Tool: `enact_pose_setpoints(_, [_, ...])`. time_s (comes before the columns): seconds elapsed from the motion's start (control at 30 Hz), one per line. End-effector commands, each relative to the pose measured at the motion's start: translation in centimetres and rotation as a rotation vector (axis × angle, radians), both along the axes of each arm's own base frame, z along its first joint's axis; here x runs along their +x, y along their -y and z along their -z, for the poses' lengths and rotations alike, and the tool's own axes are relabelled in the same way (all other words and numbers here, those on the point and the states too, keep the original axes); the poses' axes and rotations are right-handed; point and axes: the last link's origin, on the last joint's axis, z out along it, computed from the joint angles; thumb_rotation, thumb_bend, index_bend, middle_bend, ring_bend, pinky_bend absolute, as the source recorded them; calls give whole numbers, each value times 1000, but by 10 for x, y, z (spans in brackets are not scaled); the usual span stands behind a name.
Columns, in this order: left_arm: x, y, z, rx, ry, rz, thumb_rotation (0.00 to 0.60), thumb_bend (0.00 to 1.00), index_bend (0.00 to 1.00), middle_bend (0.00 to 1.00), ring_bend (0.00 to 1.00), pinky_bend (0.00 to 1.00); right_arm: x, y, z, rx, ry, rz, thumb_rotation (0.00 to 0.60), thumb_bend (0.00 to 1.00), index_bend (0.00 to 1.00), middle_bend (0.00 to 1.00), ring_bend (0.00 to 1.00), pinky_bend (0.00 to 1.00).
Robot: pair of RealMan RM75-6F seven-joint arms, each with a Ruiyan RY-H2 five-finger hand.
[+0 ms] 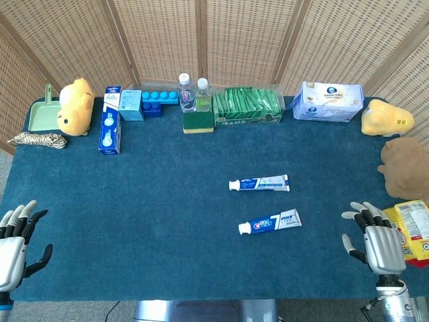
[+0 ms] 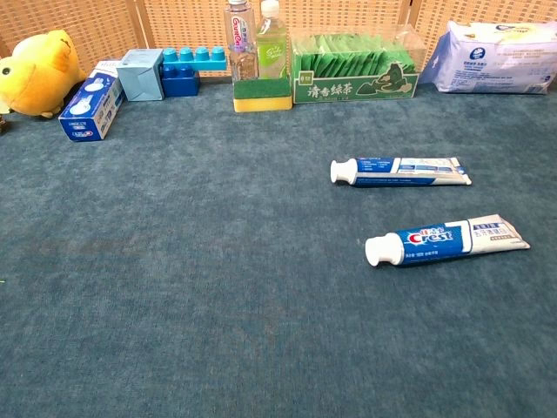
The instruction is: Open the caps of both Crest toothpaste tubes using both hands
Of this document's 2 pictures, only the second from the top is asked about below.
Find blue white Crest toothpaste tube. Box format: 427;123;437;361
329;156;473;188
364;213;531;268

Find green packets box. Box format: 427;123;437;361
290;24;426;105

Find long blue toothpaste box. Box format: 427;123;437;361
57;59;126;143

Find blue table carpet mat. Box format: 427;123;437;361
0;82;557;418

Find green and yellow sponge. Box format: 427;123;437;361
232;77;293;113

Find green drink bottle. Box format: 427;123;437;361
255;0;290;80

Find dark blue toy brick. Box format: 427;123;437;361
161;64;201;98

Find clear bottle with pink label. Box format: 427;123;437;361
223;0;258;84

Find long light blue toy brick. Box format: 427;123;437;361
162;45;229;72

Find small light blue carton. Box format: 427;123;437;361
116;48;165;102

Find wicker folding screen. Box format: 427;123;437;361
0;0;557;79

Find white tissue pack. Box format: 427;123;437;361
419;19;557;95

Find yellow chick plush toy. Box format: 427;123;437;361
0;29;88;119

